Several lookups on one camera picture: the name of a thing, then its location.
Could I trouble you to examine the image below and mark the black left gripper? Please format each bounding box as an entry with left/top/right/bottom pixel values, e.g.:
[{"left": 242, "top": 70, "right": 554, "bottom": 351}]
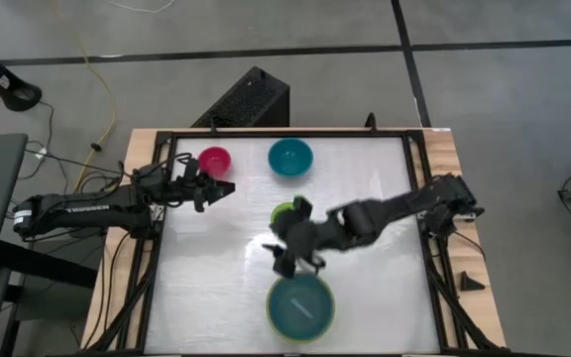
[{"left": 164, "top": 171, "right": 237, "bottom": 213}]

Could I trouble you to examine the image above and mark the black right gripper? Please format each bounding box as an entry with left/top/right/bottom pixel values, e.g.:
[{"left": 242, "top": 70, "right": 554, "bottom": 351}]
[{"left": 261, "top": 216, "right": 327, "bottom": 280}]

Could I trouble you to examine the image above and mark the small pink bowl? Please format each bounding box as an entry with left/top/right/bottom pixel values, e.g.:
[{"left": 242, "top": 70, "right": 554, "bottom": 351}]
[{"left": 197, "top": 146, "right": 233, "bottom": 179}]

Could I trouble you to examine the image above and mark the small green bowl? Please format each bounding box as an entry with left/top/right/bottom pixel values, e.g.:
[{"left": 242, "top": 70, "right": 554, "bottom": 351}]
[{"left": 270, "top": 199, "right": 297, "bottom": 225}]

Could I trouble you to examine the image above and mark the large teal bowl green rim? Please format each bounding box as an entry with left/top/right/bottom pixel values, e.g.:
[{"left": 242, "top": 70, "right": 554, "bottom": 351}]
[{"left": 266, "top": 273, "right": 337, "bottom": 344}]

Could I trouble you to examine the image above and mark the medium teal bowl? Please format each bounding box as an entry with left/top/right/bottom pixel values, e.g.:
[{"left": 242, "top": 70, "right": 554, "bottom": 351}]
[{"left": 267, "top": 137, "right": 315, "bottom": 179}]

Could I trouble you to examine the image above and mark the black perforated tower box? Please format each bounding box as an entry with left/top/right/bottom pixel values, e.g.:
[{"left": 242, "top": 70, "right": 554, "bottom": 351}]
[{"left": 190, "top": 65, "right": 291, "bottom": 129}]

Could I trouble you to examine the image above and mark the white table surface sheet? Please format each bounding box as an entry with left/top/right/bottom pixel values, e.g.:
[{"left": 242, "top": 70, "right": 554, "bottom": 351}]
[{"left": 144, "top": 136, "right": 441, "bottom": 355}]

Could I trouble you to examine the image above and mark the black stand pole with base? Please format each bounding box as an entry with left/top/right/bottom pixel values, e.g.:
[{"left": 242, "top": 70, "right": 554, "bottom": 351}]
[{"left": 0, "top": 33, "right": 44, "bottom": 113}]

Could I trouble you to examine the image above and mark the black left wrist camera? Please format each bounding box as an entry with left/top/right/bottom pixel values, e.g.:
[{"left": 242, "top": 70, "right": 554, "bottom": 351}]
[{"left": 182, "top": 157, "right": 201, "bottom": 180}]

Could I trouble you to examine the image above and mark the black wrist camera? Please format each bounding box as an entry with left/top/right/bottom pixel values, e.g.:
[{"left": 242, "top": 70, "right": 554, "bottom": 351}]
[
  {"left": 182, "top": 157, "right": 201, "bottom": 180},
  {"left": 292, "top": 195, "right": 314, "bottom": 219}
]

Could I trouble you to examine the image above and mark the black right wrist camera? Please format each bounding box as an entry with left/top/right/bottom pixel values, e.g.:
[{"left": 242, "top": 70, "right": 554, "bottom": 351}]
[{"left": 292, "top": 195, "right": 314, "bottom": 219}]

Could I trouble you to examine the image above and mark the yellow floor cable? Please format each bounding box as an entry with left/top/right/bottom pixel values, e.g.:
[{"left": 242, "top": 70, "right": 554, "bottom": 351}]
[{"left": 50, "top": 0, "right": 119, "bottom": 193}]

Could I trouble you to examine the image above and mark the black cable with plug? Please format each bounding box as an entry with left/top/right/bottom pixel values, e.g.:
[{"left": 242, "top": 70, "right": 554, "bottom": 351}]
[{"left": 23, "top": 142, "right": 133, "bottom": 176}]

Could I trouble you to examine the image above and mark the black metal table frame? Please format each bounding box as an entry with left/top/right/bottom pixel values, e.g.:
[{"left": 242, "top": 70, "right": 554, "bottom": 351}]
[{"left": 86, "top": 127, "right": 503, "bottom": 357}]

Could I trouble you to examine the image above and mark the black triangular bracket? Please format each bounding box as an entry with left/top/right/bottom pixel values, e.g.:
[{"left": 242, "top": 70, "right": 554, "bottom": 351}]
[{"left": 459, "top": 270, "right": 487, "bottom": 293}]

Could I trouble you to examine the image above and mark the white floor cable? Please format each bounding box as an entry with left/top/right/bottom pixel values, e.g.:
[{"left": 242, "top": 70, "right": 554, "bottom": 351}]
[{"left": 108, "top": 0, "right": 175, "bottom": 15}]

